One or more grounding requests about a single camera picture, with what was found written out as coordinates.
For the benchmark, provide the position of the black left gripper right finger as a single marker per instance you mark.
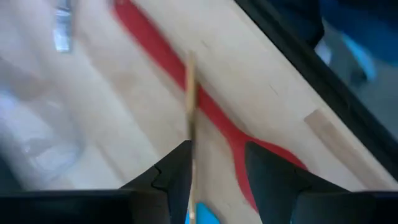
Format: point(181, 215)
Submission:
point(286, 193)

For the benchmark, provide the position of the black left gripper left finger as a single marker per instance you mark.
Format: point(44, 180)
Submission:
point(168, 193)

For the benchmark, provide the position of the wooden stick blue utensil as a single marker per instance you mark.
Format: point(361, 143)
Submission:
point(191, 93)

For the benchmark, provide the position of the teal silicone spatula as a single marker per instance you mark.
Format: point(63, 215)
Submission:
point(206, 216)

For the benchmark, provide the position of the red slotted spoon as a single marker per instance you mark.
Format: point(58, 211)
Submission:
point(149, 40)

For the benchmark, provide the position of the clear plastic bin with sticker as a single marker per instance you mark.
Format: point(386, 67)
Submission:
point(63, 28)

